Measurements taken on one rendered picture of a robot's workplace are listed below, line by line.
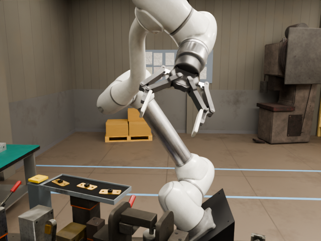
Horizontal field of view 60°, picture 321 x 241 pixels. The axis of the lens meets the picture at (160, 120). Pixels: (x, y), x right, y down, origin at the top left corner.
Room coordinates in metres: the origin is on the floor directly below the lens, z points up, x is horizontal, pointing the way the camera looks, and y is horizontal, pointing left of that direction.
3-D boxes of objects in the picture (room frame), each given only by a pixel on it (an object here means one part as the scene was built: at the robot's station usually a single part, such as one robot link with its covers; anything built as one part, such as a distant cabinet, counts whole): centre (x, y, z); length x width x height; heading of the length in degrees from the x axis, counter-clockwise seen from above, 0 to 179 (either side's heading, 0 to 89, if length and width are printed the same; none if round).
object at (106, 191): (1.04, 0.20, 1.17); 0.08 x 0.04 x 0.01; 84
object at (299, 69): (6.11, -2.72, 1.28); 1.31 x 1.17 x 2.55; 87
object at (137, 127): (6.44, 0.76, 0.33); 1.18 x 0.89 x 0.66; 87
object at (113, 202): (1.09, 0.32, 1.16); 0.37 x 0.14 x 0.02; 67
